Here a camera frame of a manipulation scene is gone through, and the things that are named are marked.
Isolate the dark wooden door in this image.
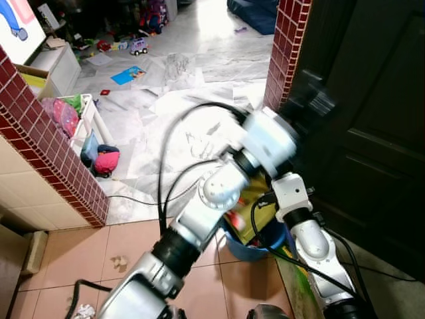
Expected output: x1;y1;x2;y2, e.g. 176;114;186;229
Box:
279;0;425;281

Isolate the dark blue cushion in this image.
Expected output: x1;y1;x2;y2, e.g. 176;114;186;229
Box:
226;0;280;36

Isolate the blue plastic bucket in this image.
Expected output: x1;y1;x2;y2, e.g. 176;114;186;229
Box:
222;216;290;262

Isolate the purple toy car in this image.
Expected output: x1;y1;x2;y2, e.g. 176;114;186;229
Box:
129;37;149;56

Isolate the blue picture book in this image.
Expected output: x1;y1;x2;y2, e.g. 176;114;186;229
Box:
110;65;147;86

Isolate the red pink bag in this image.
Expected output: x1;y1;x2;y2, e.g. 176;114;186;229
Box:
92;144;122;177

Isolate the white television cabinet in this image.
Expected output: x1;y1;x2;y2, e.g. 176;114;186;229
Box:
30;43;82;98

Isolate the pink mesh bag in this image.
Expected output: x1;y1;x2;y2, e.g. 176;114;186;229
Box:
40;96;81;138

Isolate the brown crumpled paper scrap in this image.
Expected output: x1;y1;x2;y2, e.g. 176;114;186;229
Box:
109;255;129;272

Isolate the brown cardboard box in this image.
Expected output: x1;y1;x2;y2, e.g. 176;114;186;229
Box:
16;64;53;101

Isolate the television screen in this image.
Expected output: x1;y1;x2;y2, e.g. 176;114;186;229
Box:
0;0;48;66

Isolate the white crumpled paper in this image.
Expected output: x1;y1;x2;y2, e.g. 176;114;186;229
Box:
69;304;98;319

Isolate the wooden block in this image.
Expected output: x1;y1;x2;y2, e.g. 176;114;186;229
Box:
23;230;49;275

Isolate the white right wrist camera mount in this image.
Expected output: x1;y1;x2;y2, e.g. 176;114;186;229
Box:
272;172;313;224

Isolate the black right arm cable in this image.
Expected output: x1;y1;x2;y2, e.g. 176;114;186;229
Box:
250;193;361;301

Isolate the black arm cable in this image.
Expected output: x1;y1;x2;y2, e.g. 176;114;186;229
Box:
250;193;361;301
157;101;250;235

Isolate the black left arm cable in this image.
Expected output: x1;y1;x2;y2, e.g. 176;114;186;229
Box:
157;101;250;235

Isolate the black floor cable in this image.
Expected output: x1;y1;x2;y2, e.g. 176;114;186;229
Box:
106;193;161;207

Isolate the black robot body cable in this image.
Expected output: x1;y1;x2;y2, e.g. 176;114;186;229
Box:
62;278;114;319

